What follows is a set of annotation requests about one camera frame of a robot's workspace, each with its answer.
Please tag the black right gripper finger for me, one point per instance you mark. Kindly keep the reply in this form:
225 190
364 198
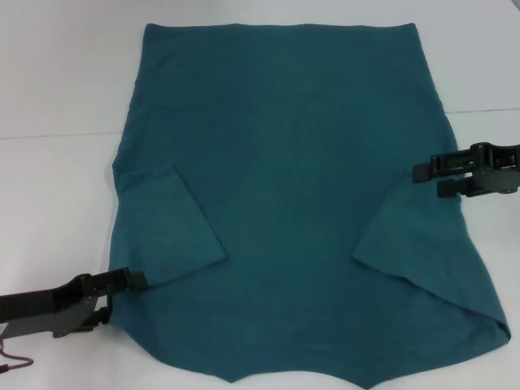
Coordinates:
453 188
422 172

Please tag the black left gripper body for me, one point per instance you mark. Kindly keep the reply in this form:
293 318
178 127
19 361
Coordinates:
32 313

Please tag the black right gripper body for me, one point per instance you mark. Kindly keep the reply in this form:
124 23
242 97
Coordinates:
503 174

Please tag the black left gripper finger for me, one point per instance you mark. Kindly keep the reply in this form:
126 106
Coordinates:
97 316
109 280

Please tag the teal blue t-shirt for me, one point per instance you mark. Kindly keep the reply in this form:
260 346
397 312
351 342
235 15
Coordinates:
284 195

